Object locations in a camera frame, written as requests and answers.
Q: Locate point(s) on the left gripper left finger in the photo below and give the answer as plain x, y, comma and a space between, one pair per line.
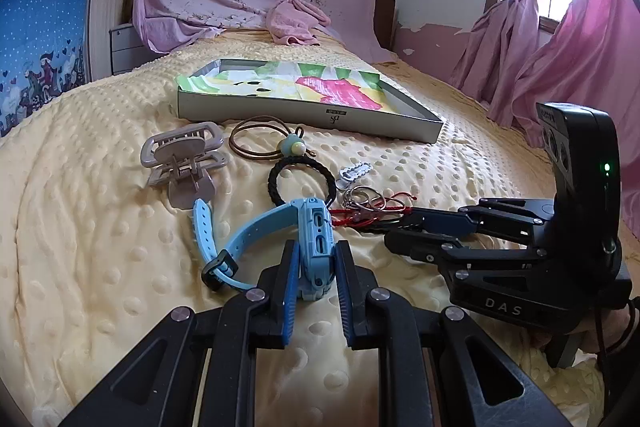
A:
276, 317

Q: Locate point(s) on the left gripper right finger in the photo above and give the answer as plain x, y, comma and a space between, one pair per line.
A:
353, 285

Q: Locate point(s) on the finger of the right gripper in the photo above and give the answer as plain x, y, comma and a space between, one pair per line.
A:
512, 223
438, 249

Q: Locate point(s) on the light blue smart watch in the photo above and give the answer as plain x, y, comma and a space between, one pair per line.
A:
308, 216

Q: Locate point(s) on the silver rings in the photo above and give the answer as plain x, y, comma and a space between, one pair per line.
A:
367, 206

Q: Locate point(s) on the white scalloped hair clip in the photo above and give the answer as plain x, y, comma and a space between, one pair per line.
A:
349, 175

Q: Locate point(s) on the beige hair claw clip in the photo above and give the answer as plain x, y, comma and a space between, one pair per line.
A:
181, 160

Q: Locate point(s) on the right hand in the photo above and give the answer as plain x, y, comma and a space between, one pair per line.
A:
614, 323

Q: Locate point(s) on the pink window curtain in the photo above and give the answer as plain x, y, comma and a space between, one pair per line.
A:
592, 59

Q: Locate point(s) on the grey tray with colourful lining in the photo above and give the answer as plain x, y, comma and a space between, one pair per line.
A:
322, 96

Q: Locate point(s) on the yellow dotted bed blanket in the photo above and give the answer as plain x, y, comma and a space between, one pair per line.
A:
92, 258

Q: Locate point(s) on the dark wooden headboard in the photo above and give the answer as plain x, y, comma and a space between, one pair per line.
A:
384, 22

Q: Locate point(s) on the crumpled pink cloth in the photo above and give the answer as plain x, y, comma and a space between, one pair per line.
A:
294, 22

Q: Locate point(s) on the grey bedside drawer unit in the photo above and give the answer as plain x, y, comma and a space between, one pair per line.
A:
127, 49

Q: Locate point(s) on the blue patterned fabric wardrobe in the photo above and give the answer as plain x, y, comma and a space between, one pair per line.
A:
43, 54

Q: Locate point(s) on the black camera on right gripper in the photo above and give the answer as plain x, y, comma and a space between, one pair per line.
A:
582, 144

